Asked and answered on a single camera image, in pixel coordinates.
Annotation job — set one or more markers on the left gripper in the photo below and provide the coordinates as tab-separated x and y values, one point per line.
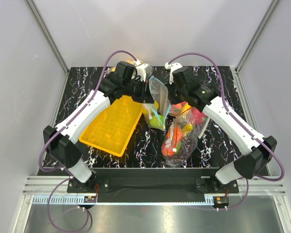
145	96

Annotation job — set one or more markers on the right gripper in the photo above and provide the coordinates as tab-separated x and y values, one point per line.
172	100

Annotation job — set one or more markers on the blue zip fruit bag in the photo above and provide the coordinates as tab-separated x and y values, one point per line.
161	105

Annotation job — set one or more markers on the green fake fruit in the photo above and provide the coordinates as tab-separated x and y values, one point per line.
156	121

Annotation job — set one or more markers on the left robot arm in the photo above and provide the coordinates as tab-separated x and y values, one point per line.
60	141

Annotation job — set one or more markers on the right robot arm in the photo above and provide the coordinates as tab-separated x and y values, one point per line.
256	149

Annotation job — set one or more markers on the banana and apples bag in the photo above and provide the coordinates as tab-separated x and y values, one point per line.
200	118

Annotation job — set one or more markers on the polka dot fruit bag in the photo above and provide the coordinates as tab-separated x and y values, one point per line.
132	62

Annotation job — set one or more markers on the grapes and orange bag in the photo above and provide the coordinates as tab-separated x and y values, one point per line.
179	143

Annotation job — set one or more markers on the yellow plastic tray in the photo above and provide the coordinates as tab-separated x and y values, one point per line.
112	129

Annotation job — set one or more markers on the right connector block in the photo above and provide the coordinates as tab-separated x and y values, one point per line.
221	202

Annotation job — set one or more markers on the connector block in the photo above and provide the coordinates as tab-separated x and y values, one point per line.
221	202
90	198

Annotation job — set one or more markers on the left connector block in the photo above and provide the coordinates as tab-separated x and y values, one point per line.
90	198

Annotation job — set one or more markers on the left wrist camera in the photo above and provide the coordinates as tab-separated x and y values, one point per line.
143	71

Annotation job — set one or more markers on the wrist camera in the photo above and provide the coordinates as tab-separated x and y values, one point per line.
172	67
143	71

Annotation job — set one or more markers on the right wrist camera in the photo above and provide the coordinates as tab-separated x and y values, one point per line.
172	67

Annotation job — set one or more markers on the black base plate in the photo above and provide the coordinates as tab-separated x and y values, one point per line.
153	185

